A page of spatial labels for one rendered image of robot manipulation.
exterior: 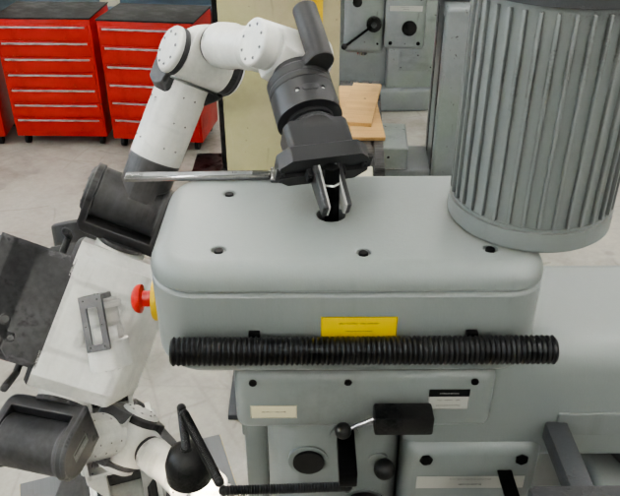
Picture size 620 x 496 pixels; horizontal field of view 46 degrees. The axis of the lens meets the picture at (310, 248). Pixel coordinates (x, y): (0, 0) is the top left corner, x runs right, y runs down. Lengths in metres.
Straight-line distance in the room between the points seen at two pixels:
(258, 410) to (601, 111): 0.54
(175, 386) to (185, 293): 2.70
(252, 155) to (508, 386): 1.95
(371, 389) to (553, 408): 0.25
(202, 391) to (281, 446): 2.45
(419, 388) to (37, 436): 0.66
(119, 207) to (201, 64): 0.28
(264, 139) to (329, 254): 1.93
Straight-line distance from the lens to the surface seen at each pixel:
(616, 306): 1.07
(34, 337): 1.29
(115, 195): 1.29
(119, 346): 1.18
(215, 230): 0.90
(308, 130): 0.93
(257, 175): 1.02
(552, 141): 0.83
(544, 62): 0.80
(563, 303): 1.05
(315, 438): 1.04
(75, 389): 1.31
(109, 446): 1.49
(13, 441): 1.34
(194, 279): 0.84
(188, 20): 5.56
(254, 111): 2.72
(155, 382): 3.58
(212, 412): 3.39
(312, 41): 0.98
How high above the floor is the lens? 2.34
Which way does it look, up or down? 31 degrees down
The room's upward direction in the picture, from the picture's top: straight up
